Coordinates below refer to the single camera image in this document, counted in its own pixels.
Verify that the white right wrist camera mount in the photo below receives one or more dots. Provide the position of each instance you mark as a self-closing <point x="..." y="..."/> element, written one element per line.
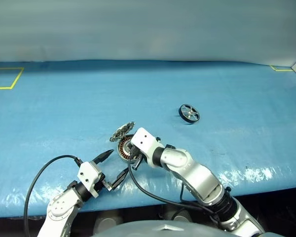
<point x="144" y="142"/>

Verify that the silver round motor housing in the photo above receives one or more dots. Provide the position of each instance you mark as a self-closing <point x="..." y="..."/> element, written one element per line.
<point x="123" y="149"/>

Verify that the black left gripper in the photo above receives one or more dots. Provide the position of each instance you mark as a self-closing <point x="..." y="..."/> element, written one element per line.
<point x="100" y="184"/>

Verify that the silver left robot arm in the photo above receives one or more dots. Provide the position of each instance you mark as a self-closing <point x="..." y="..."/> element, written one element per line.
<point x="59" y="209"/>

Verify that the spoked silver rotor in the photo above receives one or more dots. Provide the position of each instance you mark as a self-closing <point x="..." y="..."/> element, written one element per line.
<point x="190" y="113"/>

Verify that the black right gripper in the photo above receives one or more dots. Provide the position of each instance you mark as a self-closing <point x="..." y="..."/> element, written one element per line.
<point x="136" y="158"/>

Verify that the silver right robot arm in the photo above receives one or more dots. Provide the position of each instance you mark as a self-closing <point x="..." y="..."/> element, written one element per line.
<point x="199" y="172"/>

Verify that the grey robot torso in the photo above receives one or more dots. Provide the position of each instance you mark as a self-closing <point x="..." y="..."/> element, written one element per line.
<point x="162" y="229"/>

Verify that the dark rounded shape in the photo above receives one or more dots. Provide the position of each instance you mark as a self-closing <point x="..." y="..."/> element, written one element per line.
<point x="183" y="215"/>
<point x="104" y="223"/>

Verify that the yellow tape square outline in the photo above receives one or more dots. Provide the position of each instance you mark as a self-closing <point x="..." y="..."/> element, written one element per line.
<point x="0" y="88"/>
<point x="281" y="70"/>

